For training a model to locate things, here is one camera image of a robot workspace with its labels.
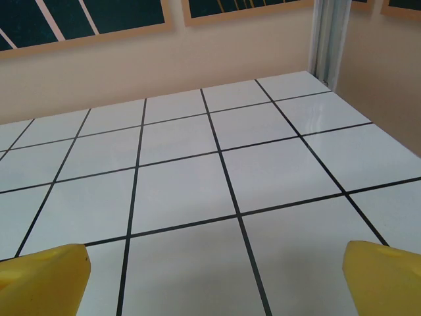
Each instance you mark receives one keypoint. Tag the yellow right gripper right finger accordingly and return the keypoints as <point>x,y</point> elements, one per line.
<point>385,283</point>

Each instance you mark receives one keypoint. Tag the aluminium frame post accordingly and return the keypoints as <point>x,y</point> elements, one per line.
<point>329,39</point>

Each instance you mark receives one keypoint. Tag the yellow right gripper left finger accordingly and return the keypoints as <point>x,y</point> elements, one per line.
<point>39,283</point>

